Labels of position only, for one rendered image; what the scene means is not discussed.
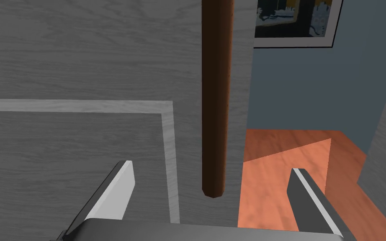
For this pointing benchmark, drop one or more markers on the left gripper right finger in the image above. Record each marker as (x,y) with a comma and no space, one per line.
(308,211)

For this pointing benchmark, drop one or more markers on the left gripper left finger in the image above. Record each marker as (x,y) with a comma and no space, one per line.
(116,194)

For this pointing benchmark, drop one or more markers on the framed picture with white border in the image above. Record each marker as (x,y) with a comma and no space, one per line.
(296,20)

